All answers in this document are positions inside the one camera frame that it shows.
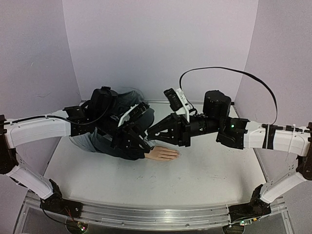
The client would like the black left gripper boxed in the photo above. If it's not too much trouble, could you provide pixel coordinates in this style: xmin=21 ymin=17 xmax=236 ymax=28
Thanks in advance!
xmin=97 ymin=111 xmax=155 ymax=154

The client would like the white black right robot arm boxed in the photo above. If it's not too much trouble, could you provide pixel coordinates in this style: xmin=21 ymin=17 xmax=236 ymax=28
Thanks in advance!
xmin=147 ymin=89 xmax=312 ymax=225

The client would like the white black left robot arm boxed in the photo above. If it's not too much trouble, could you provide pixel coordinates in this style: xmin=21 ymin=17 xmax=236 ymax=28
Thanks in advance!
xmin=0 ymin=86 xmax=155 ymax=218

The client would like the mannequin hand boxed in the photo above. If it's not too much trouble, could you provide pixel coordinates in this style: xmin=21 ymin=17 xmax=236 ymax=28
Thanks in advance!
xmin=144 ymin=146 xmax=179 ymax=161

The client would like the aluminium table edge strip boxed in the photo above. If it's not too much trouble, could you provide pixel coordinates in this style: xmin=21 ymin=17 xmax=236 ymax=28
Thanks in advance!
xmin=146 ymin=99 xmax=236 ymax=106

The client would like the dark jacket with grey lining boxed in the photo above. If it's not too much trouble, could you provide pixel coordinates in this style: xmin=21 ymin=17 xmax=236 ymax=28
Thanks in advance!
xmin=70 ymin=88 xmax=158 ymax=160

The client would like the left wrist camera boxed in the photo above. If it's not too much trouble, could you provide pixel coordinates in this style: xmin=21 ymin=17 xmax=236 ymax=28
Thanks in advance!
xmin=118 ymin=102 xmax=150 ymax=127

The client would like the black right camera cable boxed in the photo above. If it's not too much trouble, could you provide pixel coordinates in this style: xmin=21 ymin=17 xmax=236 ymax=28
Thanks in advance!
xmin=179 ymin=67 xmax=278 ymax=125

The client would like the aluminium front rail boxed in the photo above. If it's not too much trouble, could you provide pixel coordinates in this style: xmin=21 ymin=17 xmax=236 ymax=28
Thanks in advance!
xmin=30 ymin=197 xmax=287 ymax=231

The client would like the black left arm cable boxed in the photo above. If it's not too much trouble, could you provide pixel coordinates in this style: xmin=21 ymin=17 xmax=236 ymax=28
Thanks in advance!
xmin=0 ymin=102 xmax=113 ymax=127

